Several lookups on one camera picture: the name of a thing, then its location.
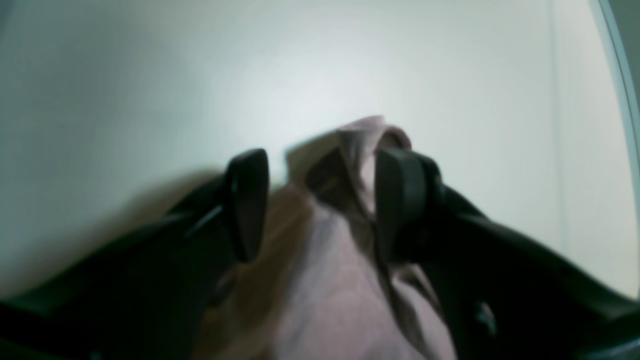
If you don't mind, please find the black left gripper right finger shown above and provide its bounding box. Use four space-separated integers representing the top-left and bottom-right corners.
375 148 640 360

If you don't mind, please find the mauve t-shirt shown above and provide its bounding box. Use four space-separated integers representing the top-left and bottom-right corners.
190 115 457 360

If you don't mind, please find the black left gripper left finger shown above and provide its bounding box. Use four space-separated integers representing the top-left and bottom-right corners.
1 148 270 360

